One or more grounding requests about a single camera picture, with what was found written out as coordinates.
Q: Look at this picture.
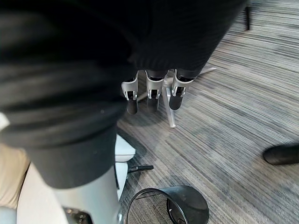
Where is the silver chair base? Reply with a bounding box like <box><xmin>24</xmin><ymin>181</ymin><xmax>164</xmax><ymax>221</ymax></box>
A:
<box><xmin>136</xmin><ymin>67</ymin><xmax>217</xmax><ymax>129</ymax></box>

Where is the black flat floor piece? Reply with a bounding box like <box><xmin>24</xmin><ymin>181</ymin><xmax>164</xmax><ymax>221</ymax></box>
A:
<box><xmin>127</xmin><ymin>165</ymin><xmax>154</xmax><ymax>174</ymax></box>

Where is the small black bin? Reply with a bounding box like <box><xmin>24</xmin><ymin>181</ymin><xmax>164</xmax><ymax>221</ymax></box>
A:
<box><xmin>126</xmin><ymin>185</ymin><xmax>210</xmax><ymax>224</ymax></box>

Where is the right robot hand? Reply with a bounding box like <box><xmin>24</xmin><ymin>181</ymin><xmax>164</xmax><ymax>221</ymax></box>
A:
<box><xmin>0</xmin><ymin>0</ymin><xmax>249</xmax><ymax>224</ymax></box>

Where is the black upright bar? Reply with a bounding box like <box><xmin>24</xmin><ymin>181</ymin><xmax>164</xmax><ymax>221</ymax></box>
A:
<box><xmin>245</xmin><ymin>6</ymin><xmax>251</xmax><ymax>31</ymax></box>

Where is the dark robot foot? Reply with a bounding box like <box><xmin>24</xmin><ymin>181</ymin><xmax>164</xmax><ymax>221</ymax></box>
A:
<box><xmin>262</xmin><ymin>144</ymin><xmax>299</xmax><ymax>166</ymax></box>

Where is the beige sofa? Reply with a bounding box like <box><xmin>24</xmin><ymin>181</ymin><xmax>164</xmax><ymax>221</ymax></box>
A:
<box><xmin>0</xmin><ymin>142</ymin><xmax>31</xmax><ymax>210</ymax></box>

